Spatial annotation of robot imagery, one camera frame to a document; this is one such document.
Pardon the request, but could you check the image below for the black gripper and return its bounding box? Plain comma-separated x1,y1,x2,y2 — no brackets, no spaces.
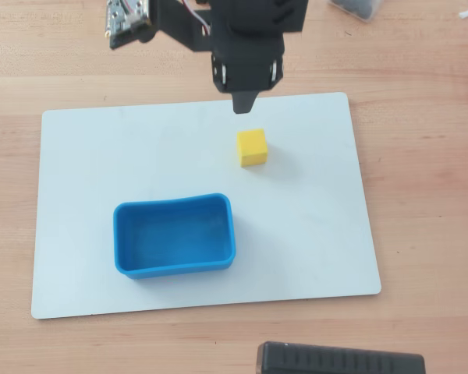
210,26,286,115

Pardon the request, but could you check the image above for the yellow cube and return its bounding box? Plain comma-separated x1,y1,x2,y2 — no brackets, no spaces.
236,128,268,168

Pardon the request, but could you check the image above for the white rectangular board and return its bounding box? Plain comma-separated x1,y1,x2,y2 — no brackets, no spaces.
30,91,382,320

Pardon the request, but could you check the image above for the blue rectangular bin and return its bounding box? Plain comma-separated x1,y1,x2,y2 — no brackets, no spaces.
113,192,237,281

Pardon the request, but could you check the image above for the dark object top right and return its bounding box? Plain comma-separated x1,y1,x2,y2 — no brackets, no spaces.
327,0,384,23

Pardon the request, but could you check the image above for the black ribbed device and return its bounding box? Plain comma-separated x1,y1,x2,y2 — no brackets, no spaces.
256,340,427,374

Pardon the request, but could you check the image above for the white and red cable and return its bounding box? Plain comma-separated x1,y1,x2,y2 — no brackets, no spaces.
180,0,212,37

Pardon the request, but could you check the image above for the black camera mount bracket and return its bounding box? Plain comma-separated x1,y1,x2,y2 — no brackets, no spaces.
108,0,219,54

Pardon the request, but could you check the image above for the green camera circuit board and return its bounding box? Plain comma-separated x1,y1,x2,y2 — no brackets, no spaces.
104,0,154,40

